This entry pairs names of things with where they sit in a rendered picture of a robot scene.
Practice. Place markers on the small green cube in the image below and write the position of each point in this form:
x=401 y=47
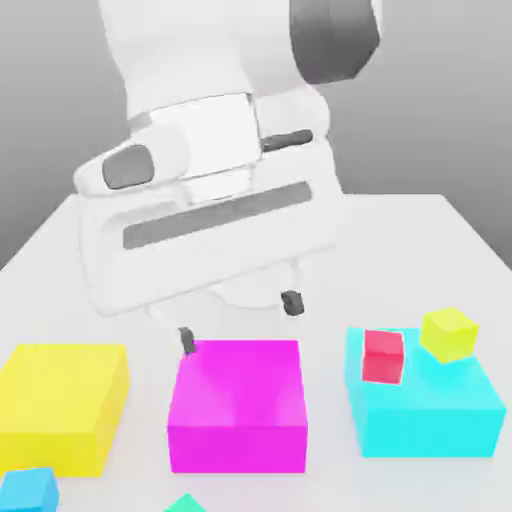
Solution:
x=184 y=504

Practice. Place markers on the large cyan box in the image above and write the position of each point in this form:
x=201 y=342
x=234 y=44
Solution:
x=436 y=416

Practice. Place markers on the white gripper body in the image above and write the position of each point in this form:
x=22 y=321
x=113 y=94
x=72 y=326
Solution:
x=208 y=260

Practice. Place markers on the small red cube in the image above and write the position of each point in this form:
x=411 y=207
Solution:
x=383 y=358

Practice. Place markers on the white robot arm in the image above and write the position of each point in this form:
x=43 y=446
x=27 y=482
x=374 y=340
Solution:
x=192 y=60

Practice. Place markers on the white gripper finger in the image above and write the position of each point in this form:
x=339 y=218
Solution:
x=186 y=340
x=292 y=303

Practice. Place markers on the large yellow box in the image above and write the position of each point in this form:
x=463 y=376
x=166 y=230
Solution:
x=56 y=404

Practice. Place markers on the small blue cube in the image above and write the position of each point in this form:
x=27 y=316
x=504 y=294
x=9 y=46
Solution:
x=28 y=492

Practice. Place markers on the large magenta box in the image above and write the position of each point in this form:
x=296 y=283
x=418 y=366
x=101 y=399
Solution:
x=236 y=420

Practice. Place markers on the small yellow-green cube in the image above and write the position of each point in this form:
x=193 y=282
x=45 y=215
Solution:
x=448 y=336

